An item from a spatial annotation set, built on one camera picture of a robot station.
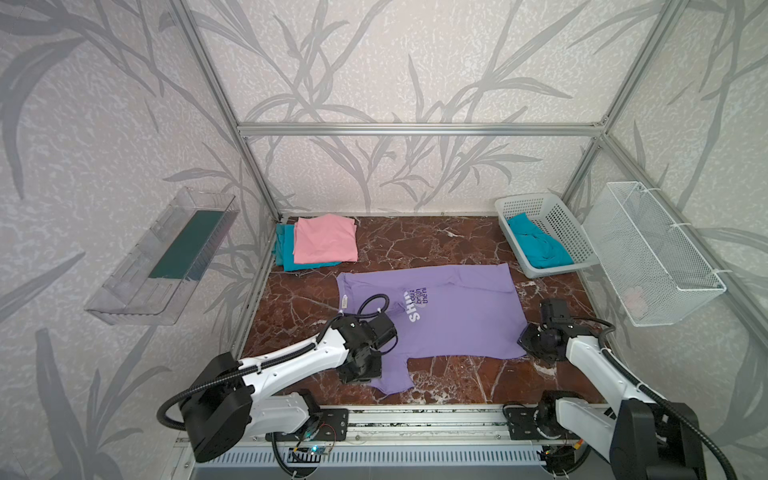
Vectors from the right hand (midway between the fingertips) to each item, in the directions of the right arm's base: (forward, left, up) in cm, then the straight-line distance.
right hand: (522, 332), depth 88 cm
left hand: (-12, +43, +4) cm, 45 cm away
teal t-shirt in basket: (+29, -12, +4) cm, 31 cm away
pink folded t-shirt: (+35, +64, +3) cm, 73 cm away
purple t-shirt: (+8, +22, -3) cm, 24 cm away
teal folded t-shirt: (+30, +78, +4) cm, 84 cm away
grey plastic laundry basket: (+47, -21, +2) cm, 52 cm away
